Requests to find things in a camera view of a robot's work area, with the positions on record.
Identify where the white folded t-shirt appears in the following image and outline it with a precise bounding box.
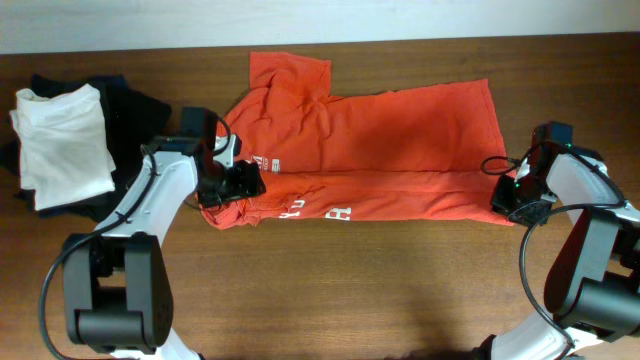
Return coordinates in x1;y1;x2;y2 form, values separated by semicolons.
10;84;116;211

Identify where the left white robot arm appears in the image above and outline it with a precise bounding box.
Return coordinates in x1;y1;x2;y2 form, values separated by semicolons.
60;135;265;359

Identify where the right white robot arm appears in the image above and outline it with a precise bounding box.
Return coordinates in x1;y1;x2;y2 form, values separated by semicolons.
472;140;639;360

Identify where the orange t-shirt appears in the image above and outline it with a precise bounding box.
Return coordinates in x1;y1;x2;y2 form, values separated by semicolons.
202;52;505;230

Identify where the black folded garment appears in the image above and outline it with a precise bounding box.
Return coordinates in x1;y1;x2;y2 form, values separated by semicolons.
31;74;172;222

